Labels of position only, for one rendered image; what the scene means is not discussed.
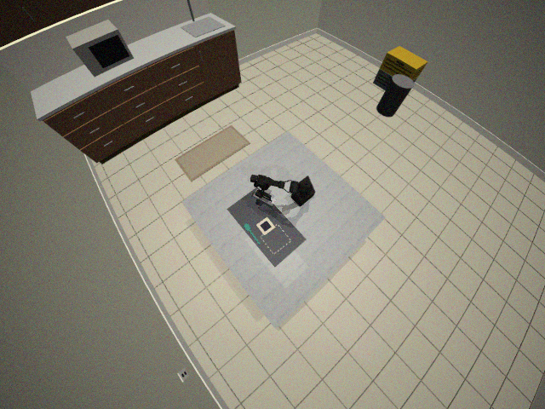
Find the beige square tile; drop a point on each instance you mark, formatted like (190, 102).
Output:
(265, 226)

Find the dark grey flat mat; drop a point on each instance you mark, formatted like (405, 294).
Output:
(252, 210)

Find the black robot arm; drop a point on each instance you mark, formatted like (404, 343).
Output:
(295, 186)

